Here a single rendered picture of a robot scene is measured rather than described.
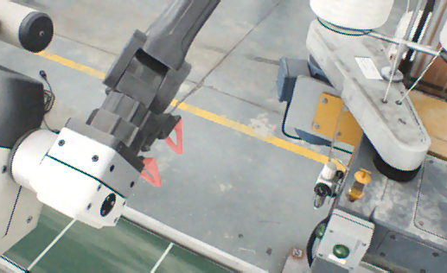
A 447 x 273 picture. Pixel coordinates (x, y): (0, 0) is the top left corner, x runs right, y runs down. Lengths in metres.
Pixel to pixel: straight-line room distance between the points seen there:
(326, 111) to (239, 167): 1.61
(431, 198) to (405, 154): 0.10
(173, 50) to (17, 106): 0.23
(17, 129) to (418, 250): 0.68
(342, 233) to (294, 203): 1.81
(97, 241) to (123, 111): 1.30
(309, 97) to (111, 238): 1.08
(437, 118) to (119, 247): 1.29
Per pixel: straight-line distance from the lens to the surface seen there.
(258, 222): 2.44
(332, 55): 1.03
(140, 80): 0.64
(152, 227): 1.90
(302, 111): 1.18
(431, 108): 1.13
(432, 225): 0.84
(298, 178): 2.72
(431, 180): 0.92
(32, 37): 0.79
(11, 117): 0.65
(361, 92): 0.93
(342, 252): 0.79
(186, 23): 0.64
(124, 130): 0.61
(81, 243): 1.89
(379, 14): 0.91
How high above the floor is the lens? 1.91
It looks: 42 degrees down
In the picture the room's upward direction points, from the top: 6 degrees clockwise
